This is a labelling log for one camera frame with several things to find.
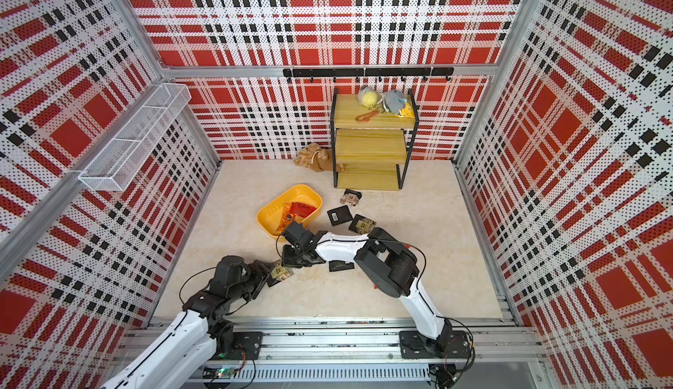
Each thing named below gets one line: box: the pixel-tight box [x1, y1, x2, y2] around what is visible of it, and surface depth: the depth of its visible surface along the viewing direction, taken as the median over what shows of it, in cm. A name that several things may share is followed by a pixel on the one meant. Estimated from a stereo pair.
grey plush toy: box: [382, 89, 408, 114], surface depth 87 cm
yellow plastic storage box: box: [256, 183, 323, 240], surface depth 104 cm
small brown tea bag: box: [339, 188, 363, 207], surface depth 110 cm
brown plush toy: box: [293, 141, 345, 173], surface depth 114 cm
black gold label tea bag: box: [348, 213, 377, 235], surface depth 101 cm
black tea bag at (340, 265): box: [328, 260, 355, 273], surface depth 90 cm
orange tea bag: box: [276, 203, 296, 233], surface depth 103 cm
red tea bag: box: [290, 201, 318, 219], surface depth 104 cm
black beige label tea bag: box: [266, 265, 295, 288], surface depth 88 cm
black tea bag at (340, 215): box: [325, 205, 355, 227], surface depth 104 cm
